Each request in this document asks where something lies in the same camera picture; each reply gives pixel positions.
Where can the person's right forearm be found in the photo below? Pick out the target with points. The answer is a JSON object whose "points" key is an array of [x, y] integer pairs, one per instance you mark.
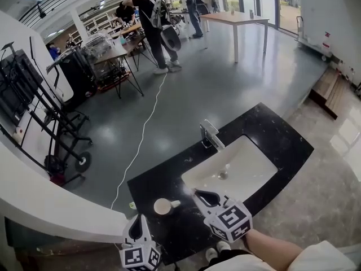
{"points": [[270, 247]]}

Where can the black marble vanity counter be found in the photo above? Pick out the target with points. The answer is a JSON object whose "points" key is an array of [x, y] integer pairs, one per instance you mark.
{"points": [[262, 126]]}

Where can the person's white right shoe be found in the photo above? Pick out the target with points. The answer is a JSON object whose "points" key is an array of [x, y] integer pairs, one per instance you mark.
{"points": [[223, 245]]}

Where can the chrome faucet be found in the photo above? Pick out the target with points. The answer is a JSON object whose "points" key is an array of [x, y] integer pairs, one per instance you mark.
{"points": [[210, 131]]}

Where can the person's black trousers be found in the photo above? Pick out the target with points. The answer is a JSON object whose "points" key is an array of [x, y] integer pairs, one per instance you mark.
{"points": [[231, 254]]}

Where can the dark cluttered table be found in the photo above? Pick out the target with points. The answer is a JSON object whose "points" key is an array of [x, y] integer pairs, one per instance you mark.
{"points": [[118, 54]]}

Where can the person's white left shoe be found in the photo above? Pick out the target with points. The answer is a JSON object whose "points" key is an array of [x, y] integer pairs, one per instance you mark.
{"points": [[211, 253]]}

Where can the person's white shoe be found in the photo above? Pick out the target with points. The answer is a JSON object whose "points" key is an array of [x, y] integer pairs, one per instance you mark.
{"points": [[211, 253], [223, 245]]}

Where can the black cart with white panel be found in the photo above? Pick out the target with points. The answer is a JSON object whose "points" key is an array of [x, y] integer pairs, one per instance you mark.
{"points": [[76, 75]]}

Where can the white container with red label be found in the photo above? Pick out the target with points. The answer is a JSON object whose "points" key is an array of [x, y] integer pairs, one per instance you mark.
{"points": [[326, 41]]}

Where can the person's white shirt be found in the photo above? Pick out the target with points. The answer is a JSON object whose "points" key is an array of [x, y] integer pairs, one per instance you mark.
{"points": [[318, 260]]}

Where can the wooden table with white legs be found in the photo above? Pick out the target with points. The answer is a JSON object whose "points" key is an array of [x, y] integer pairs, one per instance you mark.
{"points": [[234, 17]]}

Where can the wooden steps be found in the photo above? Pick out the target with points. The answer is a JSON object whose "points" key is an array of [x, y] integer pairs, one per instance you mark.
{"points": [[328, 90]]}

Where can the green-capped plastic bottle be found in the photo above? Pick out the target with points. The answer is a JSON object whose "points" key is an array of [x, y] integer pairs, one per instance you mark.
{"points": [[132, 205]]}

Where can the black wheeled equipment stand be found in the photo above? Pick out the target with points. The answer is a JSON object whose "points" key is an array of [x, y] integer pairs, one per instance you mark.
{"points": [[25, 89]]}

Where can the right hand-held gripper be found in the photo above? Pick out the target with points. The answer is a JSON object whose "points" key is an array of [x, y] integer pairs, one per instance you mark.
{"points": [[231, 222]]}

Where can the white mug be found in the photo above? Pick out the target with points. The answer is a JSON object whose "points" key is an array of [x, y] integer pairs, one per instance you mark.
{"points": [[163, 207]]}

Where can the white sink basin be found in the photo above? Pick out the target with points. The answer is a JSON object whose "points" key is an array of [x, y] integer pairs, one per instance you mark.
{"points": [[239, 165]]}

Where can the glass entrance doors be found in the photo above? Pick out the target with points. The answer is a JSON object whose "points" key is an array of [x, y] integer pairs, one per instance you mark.
{"points": [[265, 1]]}

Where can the white storage shelves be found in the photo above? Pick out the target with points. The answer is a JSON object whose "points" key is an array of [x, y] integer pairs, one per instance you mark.
{"points": [[96, 24]]}

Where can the white curved ledge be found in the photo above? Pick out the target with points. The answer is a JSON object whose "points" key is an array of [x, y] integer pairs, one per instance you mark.
{"points": [[56, 205]]}

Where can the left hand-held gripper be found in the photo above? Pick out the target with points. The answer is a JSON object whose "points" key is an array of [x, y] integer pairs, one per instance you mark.
{"points": [[139, 258]]}

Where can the metal platform cart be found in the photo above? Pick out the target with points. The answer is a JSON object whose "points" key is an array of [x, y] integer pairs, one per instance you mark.
{"points": [[310, 42]]}

